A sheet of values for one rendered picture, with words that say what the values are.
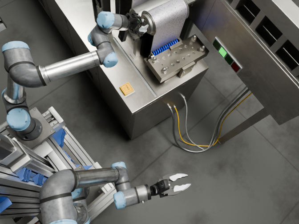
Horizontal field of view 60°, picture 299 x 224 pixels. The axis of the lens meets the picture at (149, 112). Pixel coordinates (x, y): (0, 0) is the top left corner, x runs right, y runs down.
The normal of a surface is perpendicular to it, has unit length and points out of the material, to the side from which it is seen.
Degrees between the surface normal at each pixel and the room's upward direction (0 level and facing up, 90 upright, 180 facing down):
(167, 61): 0
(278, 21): 90
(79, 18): 0
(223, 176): 0
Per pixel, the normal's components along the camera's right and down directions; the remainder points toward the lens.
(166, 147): 0.11, -0.34
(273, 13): -0.82, 0.50
